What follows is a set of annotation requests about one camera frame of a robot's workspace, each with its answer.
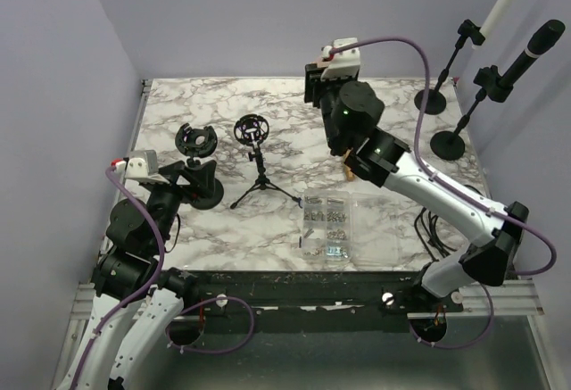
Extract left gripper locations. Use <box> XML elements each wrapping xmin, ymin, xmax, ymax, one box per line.
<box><xmin>147</xmin><ymin>159</ymin><xmax>217</xmax><ymax>252</ymax></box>

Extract black tripod mic stand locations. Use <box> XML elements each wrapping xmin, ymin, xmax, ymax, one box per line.
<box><xmin>230</xmin><ymin>113</ymin><xmax>302</xmax><ymax>210</ymax></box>

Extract gold microphone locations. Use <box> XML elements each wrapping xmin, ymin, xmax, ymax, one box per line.
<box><xmin>343</xmin><ymin>150</ymin><xmax>355</xmax><ymax>182</ymax></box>

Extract round base mic stand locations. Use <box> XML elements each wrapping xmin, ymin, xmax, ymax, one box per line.
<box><xmin>430</xmin><ymin>65</ymin><xmax>520</xmax><ymax>162</ymax></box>
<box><xmin>425</xmin><ymin>19</ymin><xmax>485</xmax><ymax>115</ymax></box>

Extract black microphone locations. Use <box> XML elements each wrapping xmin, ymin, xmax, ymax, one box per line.
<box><xmin>497</xmin><ymin>20</ymin><xmax>566</xmax><ymax>90</ymax></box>

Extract pink microphone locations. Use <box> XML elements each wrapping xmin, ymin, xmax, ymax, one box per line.
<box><xmin>314</xmin><ymin>58</ymin><xmax>329</xmax><ymax>68</ymax></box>

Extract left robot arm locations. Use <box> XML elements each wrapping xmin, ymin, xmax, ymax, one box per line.
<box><xmin>59</xmin><ymin>156</ymin><xmax>224</xmax><ymax>389</ymax></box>

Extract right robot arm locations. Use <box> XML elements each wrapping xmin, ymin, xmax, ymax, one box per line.
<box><xmin>304</xmin><ymin>62</ymin><xmax>528</xmax><ymax>311</ymax></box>

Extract clear plastic screw box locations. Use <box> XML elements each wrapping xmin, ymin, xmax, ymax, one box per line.
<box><xmin>294</xmin><ymin>188</ymin><xmax>401</xmax><ymax>270</ymax></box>

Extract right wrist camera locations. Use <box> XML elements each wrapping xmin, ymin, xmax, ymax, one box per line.
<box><xmin>319</xmin><ymin>37</ymin><xmax>360</xmax><ymax>81</ymax></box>

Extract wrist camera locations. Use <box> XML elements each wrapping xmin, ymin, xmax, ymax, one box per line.
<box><xmin>111</xmin><ymin>150</ymin><xmax>159</xmax><ymax>182</ymax></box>
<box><xmin>319</xmin><ymin>37</ymin><xmax>360</xmax><ymax>81</ymax></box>

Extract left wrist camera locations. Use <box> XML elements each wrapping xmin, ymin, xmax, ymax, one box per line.
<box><xmin>111</xmin><ymin>150</ymin><xmax>159</xmax><ymax>182</ymax></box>

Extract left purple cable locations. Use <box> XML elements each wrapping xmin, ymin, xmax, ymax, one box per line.
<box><xmin>60</xmin><ymin>169</ymin><xmax>164</xmax><ymax>390</ymax></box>

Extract purple cable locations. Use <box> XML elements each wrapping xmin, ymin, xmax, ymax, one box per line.
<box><xmin>60</xmin><ymin>169</ymin><xmax>164</xmax><ymax>390</ymax></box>
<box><xmin>332</xmin><ymin>36</ymin><xmax>559</xmax><ymax>351</ymax></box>

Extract black cable bundle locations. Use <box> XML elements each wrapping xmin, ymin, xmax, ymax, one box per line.
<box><xmin>412</xmin><ymin>206</ymin><xmax>460</xmax><ymax>260</ymax></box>

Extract aluminium mounting rail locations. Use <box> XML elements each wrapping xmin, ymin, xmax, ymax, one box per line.
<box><xmin>70</xmin><ymin>280</ymin><xmax>544</xmax><ymax>321</ymax></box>

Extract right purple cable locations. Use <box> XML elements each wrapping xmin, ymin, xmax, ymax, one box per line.
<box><xmin>332</xmin><ymin>36</ymin><xmax>559</xmax><ymax>351</ymax></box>

